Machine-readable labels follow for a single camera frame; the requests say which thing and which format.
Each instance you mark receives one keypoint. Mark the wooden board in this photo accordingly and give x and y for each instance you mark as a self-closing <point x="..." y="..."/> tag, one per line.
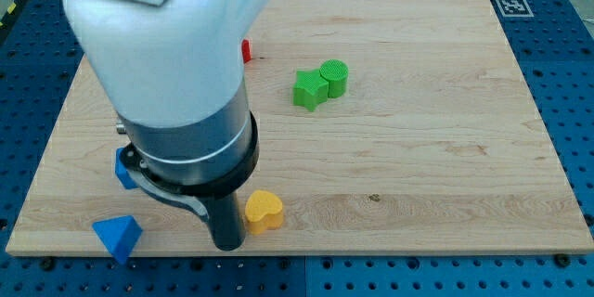
<point x="436" y="148"/>

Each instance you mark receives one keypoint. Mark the green star block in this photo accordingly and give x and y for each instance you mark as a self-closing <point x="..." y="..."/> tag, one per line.
<point x="310" y="89"/>

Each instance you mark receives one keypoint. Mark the green cylinder block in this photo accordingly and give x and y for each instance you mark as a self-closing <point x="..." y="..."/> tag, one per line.
<point x="336" y="73"/>

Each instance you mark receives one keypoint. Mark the blue block behind arm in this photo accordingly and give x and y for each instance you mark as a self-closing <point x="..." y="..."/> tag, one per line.
<point x="121" y="173"/>

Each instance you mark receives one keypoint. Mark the red block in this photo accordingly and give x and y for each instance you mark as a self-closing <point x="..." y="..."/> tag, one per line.
<point x="246" y="50"/>

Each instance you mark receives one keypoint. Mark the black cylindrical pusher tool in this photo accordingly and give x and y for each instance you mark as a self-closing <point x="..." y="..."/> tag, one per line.
<point x="225" y="222"/>

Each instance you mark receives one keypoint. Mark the blue triangle block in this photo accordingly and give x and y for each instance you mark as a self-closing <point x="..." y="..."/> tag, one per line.
<point x="119" y="236"/>

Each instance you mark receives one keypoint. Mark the fiducial marker on table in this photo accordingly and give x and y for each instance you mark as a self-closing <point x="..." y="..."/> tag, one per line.
<point x="514" y="8"/>

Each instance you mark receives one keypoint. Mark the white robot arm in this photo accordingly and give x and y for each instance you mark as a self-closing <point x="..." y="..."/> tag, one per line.
<point x="173" y="71"/>

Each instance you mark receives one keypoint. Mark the yellow heart block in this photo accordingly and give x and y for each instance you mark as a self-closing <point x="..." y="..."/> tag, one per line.
<point x="264" y="210"/>

